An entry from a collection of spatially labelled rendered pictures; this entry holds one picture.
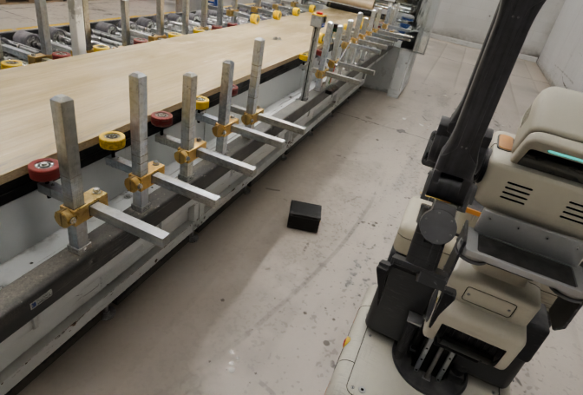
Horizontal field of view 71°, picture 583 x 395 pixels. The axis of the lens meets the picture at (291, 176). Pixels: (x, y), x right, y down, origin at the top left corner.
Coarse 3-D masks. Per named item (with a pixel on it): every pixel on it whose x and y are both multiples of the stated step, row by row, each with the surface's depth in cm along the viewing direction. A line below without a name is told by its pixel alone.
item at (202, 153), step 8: (160, 136) 157; (168, 136) 158; (168, 144) 158; (176, 144) 156; (200, 152) 153; (208, 152) 153; (208, 160) 153; (216, 160) 151; (224, 160) 150; (232, 160) 150; (232, 168) 150; (240, 168) 148; (248, 168) 147; (256, 168) 148
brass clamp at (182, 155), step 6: (198, 144) 155; (204, 144) 157; (180, 150) 148; (186, 150) 149; (192, 150) 150; (174, 156) 149; (180, 156) 148; (186, 156) 148; (192, 156) 152; (180, 162) 149; (186, 162) 151
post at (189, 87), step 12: (192, 72) 138; (192, 84) 137; (192, 96) 140; (192, 108) 142; (192, 120) 145; (192, 132) 147; (180, 144) 149; (192, 144) 150; (180, 168) 154; (192, 168) 156
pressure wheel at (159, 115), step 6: (156, 114) 155; (162, 114) 154; (168, 114) 156; (156, 120) 152; (162, 120) 152; (168, 120) 153; (156, 126) 153; (162, 126) 153; (168, 126) 155; (162, 132) 158
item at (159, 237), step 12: (48, 192) 115; (60, 192) 114; (96, 204) 112; (96, 216) 111; (108, 216) 109; (120, 216) 109; (132, 216) 110; (132, 228) 107; (144, 228) 106; (156, 228) 107; (156, 240) 105; (168, 240) 107
